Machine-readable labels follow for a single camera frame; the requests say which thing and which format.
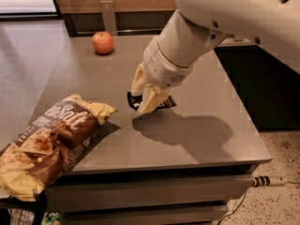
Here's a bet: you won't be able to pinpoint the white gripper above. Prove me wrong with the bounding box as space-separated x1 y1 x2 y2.
130 37 193 114

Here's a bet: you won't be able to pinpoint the black rxbar chocolate bar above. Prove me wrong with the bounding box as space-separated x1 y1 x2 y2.
127 92 176 111

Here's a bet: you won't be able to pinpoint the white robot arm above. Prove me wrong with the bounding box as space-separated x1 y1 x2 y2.
128 0 300 114

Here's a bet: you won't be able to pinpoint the brown chip bag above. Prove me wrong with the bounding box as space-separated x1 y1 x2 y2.
0 95 116 202

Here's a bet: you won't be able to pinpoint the red apple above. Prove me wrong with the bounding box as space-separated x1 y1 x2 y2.
92 32 113 54

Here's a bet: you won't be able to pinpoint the grey drawer cabinet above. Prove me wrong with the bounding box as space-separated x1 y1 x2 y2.
46 168 253 225

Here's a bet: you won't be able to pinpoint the colourful packages under table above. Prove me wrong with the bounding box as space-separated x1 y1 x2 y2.
8 208 62 225

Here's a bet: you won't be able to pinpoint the left metal bracket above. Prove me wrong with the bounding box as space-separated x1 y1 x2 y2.
100 0 118 36

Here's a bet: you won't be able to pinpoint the striped cable plug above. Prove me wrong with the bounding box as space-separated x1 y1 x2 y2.
252 176 297 188

